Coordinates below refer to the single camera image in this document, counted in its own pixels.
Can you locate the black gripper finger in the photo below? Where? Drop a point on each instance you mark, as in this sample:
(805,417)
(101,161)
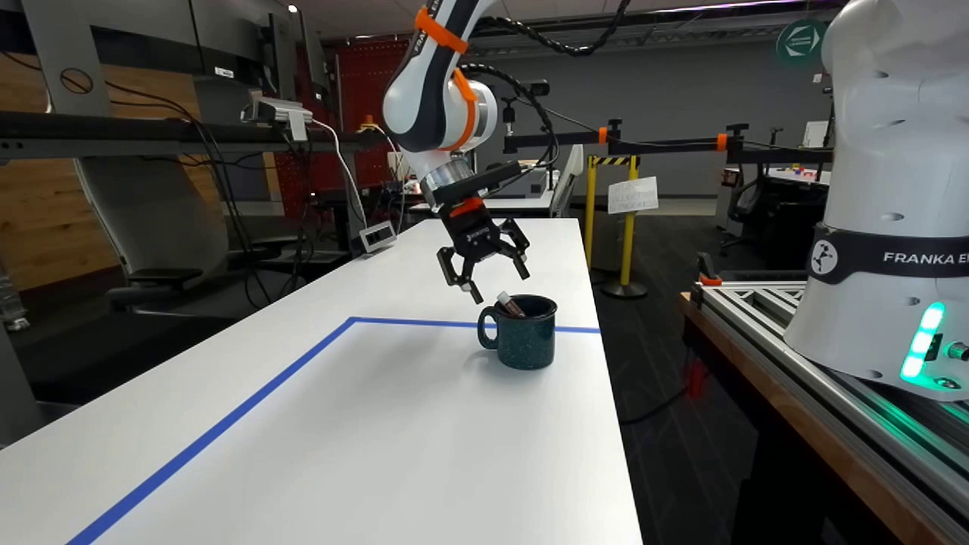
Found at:
(446,261)
(523,249)

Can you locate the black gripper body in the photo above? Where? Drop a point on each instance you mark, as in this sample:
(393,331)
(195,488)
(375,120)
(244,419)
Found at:
(472,230)

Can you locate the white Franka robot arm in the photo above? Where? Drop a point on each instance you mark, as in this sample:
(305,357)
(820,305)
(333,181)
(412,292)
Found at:
(887,152)

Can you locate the dark green mug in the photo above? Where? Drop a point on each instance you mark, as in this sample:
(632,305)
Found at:
(527,344)

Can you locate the white paper sign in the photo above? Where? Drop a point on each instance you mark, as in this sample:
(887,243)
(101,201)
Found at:
(635,194)

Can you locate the black bar with orange clamps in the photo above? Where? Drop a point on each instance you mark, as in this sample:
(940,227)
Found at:
(668,143)

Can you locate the red object on floor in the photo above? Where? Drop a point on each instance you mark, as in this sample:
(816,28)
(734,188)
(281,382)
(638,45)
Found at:
(697,382)

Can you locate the white power box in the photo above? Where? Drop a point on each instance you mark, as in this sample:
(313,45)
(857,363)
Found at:
(281,110)

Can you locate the wooden bench top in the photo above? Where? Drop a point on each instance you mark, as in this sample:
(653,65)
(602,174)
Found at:
(766,396)

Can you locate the round green sign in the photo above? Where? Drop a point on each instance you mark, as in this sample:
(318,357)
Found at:
(796,43)

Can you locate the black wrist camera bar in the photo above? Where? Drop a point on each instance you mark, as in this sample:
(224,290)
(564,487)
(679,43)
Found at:
(486,184)

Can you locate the small grey frame device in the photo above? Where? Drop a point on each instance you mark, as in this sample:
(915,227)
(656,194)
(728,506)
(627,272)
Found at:
(375,237)

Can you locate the yellow stanchion post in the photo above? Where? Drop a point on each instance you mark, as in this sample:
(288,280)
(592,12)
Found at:
(627,243)
(592,212)

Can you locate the aluminium rail frame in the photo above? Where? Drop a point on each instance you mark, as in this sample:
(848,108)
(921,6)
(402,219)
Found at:
(766,323)

